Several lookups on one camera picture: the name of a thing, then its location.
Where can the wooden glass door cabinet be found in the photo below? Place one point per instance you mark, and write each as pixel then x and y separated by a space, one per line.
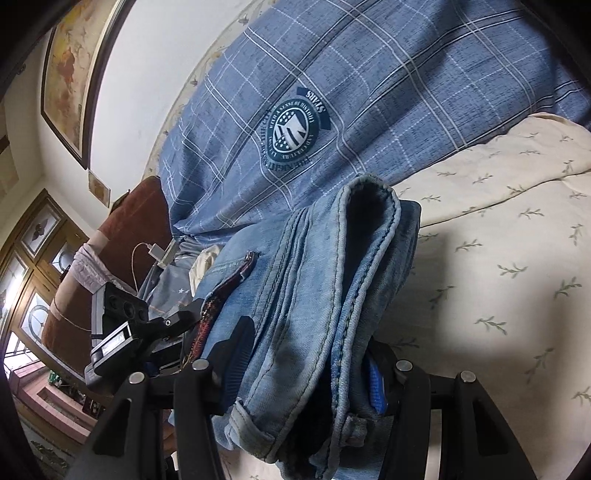
pixel 41 230

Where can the silver phone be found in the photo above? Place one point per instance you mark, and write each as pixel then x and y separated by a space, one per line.
pixel 167 254

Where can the large framed wall painting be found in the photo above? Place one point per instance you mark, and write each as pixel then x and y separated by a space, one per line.
pixel 69 69

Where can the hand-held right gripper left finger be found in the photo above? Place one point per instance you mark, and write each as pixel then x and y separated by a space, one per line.
pixel 233 364

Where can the small wall picture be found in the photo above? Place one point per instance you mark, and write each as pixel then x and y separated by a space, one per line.
pixel 99 187

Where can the brown upholstered furniture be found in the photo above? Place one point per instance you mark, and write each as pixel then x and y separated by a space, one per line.
pixel 138 207

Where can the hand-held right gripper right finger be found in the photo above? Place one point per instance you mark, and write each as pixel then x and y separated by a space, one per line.
pixel 376 392

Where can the blue plaid shirt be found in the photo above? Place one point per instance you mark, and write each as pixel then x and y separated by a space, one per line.
pixel 392 69

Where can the cream leaf-print bed sheet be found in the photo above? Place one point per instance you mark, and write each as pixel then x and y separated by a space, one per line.
pixel 508 277

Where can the blue denim pants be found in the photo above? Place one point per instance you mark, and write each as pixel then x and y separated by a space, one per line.
pixel 295 300

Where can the red stone ledge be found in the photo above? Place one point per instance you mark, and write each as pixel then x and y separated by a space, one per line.
pixel 51 406

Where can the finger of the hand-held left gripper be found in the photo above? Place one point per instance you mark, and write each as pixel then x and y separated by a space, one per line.
pixel 178 316

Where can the pink white cloth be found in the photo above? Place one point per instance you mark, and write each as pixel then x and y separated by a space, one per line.
pixel 90 272

